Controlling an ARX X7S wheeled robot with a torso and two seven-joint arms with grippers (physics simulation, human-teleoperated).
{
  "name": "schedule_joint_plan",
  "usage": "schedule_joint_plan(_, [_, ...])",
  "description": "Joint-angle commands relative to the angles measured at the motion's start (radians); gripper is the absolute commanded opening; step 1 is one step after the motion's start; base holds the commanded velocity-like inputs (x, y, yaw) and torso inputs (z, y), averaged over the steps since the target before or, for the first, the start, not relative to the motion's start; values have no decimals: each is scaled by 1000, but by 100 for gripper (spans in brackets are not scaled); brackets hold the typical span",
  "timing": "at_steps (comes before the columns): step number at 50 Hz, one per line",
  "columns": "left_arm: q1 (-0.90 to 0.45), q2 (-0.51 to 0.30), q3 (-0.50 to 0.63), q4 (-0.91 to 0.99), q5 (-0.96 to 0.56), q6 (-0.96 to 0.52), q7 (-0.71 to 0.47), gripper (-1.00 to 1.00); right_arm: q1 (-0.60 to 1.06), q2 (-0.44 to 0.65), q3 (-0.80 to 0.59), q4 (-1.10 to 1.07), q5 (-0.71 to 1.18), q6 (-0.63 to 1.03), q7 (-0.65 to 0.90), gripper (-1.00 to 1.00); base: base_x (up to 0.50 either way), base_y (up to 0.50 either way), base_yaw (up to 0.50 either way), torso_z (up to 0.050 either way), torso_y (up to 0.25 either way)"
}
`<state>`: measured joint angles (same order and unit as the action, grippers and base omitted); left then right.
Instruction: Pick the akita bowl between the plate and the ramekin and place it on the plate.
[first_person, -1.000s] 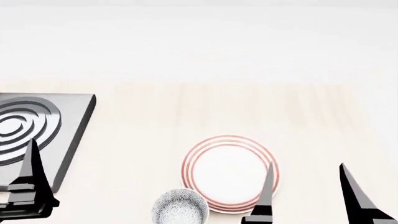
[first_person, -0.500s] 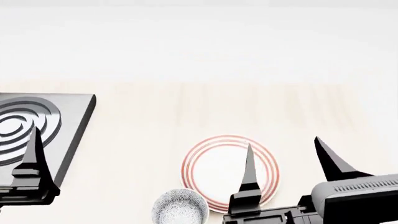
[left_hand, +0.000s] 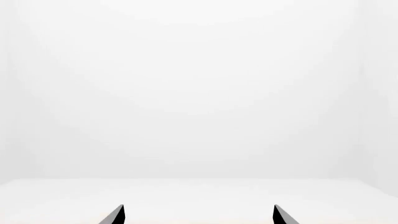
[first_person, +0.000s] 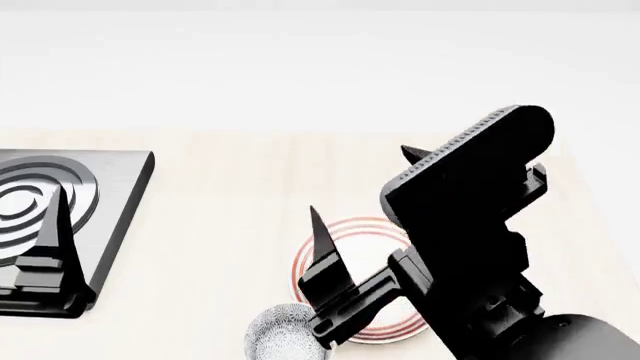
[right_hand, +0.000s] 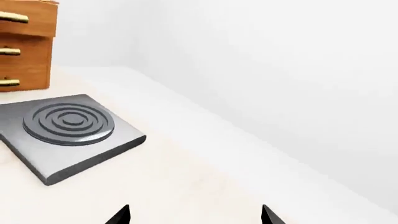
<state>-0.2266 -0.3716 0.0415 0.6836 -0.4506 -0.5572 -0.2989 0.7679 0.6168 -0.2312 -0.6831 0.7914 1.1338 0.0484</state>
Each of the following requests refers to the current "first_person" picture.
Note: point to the white plate with red rings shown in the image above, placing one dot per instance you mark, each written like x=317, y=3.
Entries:
x=365, y=240

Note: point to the grey stove burner plate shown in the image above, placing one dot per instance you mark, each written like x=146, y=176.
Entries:
x=120, y=176

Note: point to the black ribbed camera box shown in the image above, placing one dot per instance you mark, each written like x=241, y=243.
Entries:
x=465, y=168

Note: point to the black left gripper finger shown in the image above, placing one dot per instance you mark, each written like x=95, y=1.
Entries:
x=67, y=255

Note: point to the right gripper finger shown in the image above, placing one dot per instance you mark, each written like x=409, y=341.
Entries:
x=414, y=153
x=327, y=273

